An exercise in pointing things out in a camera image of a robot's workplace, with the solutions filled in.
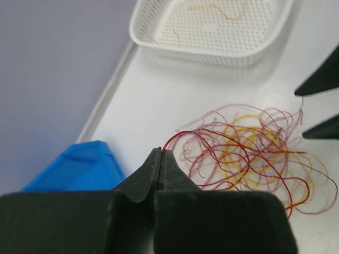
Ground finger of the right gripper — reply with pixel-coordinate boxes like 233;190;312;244
302;115;339;140
295;46;338;96

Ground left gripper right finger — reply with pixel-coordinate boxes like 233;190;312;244
154;150;298;253

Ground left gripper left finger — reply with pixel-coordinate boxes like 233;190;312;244
1;148;162;253

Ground red yellow wires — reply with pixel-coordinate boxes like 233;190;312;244
174;96;338;219

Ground blue plastic bin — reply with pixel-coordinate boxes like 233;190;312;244
21;141;125;192

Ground white perforated basket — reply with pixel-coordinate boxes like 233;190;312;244
129;0;295;67

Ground yellow wire in basket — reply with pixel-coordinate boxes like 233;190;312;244
144;4;243;48

